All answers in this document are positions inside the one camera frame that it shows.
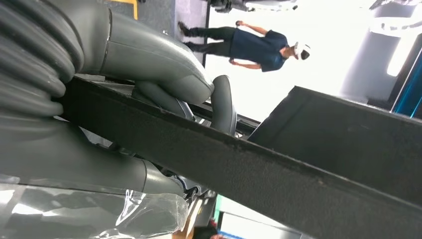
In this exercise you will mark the person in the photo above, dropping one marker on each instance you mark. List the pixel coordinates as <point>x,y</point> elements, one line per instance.
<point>257,46</point>

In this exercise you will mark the black pole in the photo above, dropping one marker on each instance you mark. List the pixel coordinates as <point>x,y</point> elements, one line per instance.
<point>206,16</point>

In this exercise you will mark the white headset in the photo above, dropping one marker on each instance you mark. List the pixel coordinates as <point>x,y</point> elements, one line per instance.
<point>299,49</point>

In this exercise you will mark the yellow floor tape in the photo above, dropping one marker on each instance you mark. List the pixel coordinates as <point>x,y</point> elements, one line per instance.
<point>132,6</point>

